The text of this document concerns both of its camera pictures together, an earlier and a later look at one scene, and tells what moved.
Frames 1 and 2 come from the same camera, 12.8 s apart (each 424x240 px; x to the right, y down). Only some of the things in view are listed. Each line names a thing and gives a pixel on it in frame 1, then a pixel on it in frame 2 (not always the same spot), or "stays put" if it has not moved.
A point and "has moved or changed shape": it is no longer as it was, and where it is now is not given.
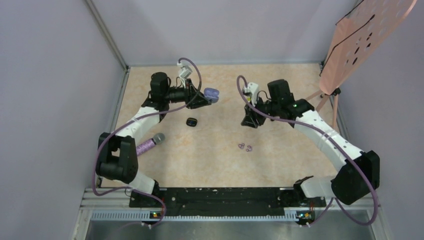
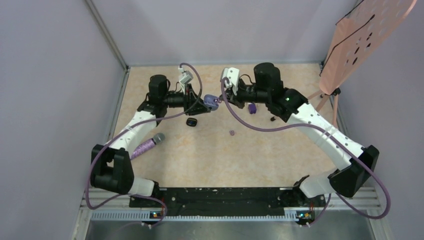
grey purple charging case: [212, 93] has moved or changed shape
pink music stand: [357, 37] stays put
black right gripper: [252, 118] -> [234, 99]
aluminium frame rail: [116, 207] stays put
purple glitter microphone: [157, 139] stays put
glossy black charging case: [191, 122] stays put
